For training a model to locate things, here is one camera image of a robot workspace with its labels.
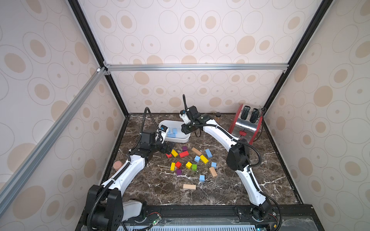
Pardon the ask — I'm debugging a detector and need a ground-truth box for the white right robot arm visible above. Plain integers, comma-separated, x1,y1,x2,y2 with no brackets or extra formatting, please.
180,106,274,221

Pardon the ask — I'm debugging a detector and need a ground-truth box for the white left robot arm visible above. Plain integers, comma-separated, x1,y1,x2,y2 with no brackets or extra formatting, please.
83,126,168,231

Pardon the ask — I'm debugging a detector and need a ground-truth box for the long yellow block left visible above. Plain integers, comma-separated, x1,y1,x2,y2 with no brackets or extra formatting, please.
171,149,179,157

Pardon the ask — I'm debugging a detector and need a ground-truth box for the long yellow block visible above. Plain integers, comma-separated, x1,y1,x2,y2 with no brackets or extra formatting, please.
171,149,179,157
200,155,209,164

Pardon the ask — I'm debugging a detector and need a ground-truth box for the white rectangular dish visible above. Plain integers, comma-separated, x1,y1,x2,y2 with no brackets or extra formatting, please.
159,120,190,143

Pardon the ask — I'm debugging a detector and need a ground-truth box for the long tan block upper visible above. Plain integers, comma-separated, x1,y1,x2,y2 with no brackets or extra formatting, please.
191,147,202,156

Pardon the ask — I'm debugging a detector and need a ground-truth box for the long tan block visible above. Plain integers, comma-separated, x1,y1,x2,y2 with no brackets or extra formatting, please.
191,147,202,156
183,184,197,190

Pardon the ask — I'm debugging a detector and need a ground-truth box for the narrow yellow block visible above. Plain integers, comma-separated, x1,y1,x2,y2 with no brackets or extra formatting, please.
170,162,176,171

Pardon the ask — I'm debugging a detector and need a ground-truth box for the small red cube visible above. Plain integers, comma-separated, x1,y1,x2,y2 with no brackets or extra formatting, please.
175,162,182,169

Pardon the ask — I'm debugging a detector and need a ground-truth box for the long red block middle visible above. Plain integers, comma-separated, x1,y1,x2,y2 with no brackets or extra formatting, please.
179,151,189,158

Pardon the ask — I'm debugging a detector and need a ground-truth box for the long yellow block right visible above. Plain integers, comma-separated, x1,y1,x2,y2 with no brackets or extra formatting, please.
200,155,209,164

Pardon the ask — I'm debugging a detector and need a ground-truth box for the pink lidded glass jar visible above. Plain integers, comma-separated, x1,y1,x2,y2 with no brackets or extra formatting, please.
113,161,123,171

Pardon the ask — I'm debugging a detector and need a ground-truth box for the red silver toaster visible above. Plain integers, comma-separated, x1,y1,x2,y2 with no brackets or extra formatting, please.
228,104,266,145

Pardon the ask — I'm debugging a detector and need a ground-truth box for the long tan block bottom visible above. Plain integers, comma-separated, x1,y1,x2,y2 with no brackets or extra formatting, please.
183,184,197,190

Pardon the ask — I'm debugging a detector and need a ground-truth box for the tan block right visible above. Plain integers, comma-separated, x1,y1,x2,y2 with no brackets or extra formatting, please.
209,167,218,178

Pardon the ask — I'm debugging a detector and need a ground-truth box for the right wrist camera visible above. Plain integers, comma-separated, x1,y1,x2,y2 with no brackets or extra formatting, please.
179,110,191,124

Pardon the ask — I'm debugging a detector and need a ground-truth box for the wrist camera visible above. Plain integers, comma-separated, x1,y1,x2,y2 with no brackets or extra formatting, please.
179,110,191,124
159,125,168,143

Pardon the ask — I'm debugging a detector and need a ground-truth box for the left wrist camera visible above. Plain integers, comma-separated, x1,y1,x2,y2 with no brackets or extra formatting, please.
159,125,168,143

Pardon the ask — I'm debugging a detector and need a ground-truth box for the silver horizontal frame bar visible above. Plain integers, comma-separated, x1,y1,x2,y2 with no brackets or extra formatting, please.
107,63,289,71

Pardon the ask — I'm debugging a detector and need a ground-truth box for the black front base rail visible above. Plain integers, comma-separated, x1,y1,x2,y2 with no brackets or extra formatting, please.
76,204,324,231

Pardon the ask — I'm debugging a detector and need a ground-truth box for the silver diagonal frame bar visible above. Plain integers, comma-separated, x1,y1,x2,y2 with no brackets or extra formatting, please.
1,67,107,216

